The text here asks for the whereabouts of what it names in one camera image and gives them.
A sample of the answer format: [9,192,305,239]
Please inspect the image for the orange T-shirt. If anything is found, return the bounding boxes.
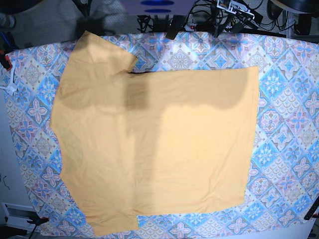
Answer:
[50,32,259,237]

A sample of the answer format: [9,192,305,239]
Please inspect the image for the black table clamp top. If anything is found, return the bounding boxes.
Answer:
[166,15,185,40]

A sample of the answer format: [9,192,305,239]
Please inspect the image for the white power strip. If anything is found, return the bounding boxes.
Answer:
[185,22,215,31]

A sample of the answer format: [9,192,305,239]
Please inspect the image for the white blue logo panel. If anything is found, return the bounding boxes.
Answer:
[120,0,195,15]

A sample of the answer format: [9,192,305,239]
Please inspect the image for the patterned blue tablecloth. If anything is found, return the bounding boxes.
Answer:
[0,32,319,239]

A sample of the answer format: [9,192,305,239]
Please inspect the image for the orange-tipped clamp bottom left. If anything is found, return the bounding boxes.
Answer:
[27,217,49,226]

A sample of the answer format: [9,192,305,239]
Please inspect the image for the white vent box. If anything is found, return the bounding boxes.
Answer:
[1,202,39,232]

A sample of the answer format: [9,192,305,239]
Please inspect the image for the black clamp bottom right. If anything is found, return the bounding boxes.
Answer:
[304,204,319,221]

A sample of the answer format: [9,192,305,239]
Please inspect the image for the tangled black cables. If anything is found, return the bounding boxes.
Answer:
[137,0,300,34]

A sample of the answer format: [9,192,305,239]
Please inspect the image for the white bracket left edge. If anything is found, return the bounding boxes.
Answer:
[0,61,18,96]

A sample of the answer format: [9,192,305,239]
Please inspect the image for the red-handled clamp left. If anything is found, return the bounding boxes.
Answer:
[0,50,12,71]

